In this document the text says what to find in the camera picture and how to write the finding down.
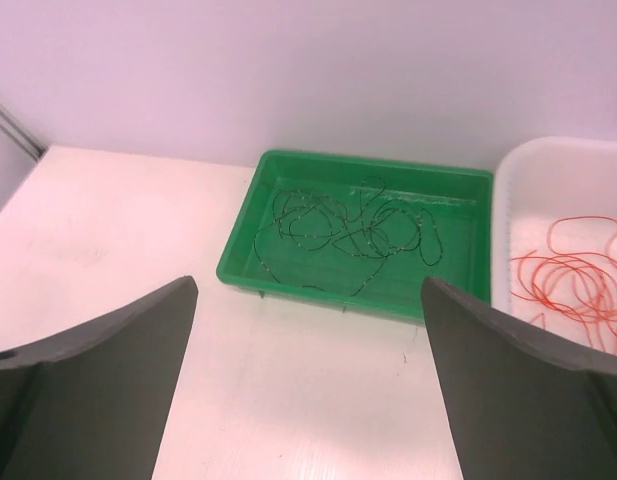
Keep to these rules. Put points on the left aluminium frame post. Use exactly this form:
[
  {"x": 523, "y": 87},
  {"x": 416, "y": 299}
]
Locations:
[{"x": 22, "y": 137}]

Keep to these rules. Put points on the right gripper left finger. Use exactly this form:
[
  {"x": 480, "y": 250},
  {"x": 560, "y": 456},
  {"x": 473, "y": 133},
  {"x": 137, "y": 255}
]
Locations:
[{"x": 92, "y": 401}]

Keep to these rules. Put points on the white solid plastic basket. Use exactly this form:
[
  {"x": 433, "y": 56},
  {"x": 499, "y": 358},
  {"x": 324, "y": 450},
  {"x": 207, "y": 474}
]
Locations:
[{"x": 554, "y": 238}]

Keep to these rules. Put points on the green plastic tray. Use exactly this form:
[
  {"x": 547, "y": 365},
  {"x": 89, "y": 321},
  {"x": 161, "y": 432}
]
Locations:
[{"x": 359, "y": 233}]

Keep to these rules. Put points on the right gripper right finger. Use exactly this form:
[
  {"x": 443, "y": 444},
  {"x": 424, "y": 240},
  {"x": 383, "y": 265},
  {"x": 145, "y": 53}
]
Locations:
[{"x": 522, "y": 403}]

